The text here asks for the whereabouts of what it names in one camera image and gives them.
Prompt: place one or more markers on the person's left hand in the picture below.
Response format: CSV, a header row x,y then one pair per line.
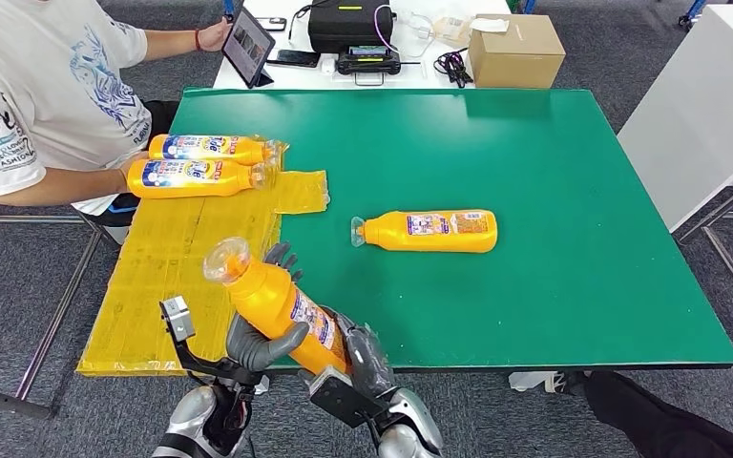
x,y
215,37

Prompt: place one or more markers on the white table foot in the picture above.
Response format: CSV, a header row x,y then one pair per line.
x,y
263,385
524,381

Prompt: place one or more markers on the brown cardboard box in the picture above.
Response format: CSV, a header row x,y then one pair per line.
x,y
520,57

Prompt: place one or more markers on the black tablet computer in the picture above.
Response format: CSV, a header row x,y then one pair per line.
x,y
249,45

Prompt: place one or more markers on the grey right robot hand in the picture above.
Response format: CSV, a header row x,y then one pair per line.
x,y
366,363

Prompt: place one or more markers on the orange detergent bottle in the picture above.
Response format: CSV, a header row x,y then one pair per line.
x,y
430,243
183,186
265,297
215,151

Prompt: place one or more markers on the red wrist band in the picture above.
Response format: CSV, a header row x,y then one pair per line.
x,y
198,41

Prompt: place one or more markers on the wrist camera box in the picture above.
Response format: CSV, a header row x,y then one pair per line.
x,y
178,319
341,404

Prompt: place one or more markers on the white tissue paper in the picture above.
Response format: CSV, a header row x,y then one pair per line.
x,y
489,25

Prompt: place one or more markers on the white desk with metal legs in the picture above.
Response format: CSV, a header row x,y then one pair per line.
x,y
689,114

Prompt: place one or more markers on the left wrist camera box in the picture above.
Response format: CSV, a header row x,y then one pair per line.
x,y
178,319

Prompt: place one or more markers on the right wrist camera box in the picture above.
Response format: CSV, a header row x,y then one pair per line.
x,y
341,404

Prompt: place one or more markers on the black remote controller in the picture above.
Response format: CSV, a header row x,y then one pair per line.
x,y
368,62

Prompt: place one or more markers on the clear plastic bag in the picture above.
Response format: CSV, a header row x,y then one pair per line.
x,y
454,28

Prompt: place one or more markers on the person's leg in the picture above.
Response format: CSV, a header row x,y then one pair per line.
x,y
657,417

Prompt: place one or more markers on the person's right hand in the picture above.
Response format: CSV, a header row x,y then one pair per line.
x,y
123,174

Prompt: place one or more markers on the person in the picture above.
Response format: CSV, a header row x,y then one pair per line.
x,y
25,95

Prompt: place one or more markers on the person's left forearm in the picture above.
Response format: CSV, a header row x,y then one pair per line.
x,y
170,44

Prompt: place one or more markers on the person's right forearm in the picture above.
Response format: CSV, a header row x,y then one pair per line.
x,y
63,186

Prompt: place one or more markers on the white power adapter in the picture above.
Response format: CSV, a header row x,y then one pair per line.
x,y
329,65

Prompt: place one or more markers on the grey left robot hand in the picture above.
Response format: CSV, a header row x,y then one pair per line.
x,y
249,351

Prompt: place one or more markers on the yellow taped cardboard mat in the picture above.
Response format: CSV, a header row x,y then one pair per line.
x,y
170,284

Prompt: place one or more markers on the black carry bag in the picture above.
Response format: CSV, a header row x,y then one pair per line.
x,y
351,28

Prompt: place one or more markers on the person's foot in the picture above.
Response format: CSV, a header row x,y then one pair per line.
x,y
569,382

